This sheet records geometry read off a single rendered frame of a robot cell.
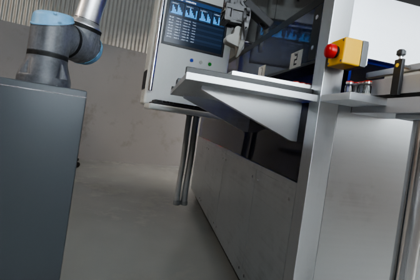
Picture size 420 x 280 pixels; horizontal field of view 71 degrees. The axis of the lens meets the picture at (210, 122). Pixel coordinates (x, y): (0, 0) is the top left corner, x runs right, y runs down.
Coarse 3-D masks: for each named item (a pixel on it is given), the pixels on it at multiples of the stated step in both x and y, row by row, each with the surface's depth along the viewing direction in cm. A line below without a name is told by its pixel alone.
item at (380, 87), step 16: (400, 64) 73; (416, 64) 72; (384, 80) 78; (400, 80) 72; (416, 80) 69; (384, 96) 77; (400, 96) 72; (416, 96) 68; (352, 112) 89; (368, 112) 82; (384, 112) 77; (400, 112) 72; (416, 112) 67
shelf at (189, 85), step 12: (180, 84) 98; (192, 84) 92; (204, 84) 88; (216, 84) 84; (228, 84) 83; (240, 84) 84; (252, 84) 85; (192, 96) 140; (204, 96) 130; (276, 96) 91; (288, 96) 87; (300, 96) 88; (312, 96) 89
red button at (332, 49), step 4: (328, 44) 81; (332, 44) 80; (328, 48) 80; (332, 48) 80; (336, 48) 80; (324, 52) 82; (328, 52) 80; (332, 52) 80; (336, 52) 80; (328, 56) 81; (332, 56) 81
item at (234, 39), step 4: (236, 28) 92; (240, 28) 92; (236, 32) 92; (240, 32) 93; (228, 36) 92; (232, 36) 92; (236, 36) 92; (240, 36) 92; (228, 40) 92; (232, 40) 92; (236, 40) 92; (240, 40) 92; (232, 44) 93; (236, 44) 92; (240, 44) 92; (240, 48) 93; (236, 52) 94; (240, 52) 94; (236, 56) 94
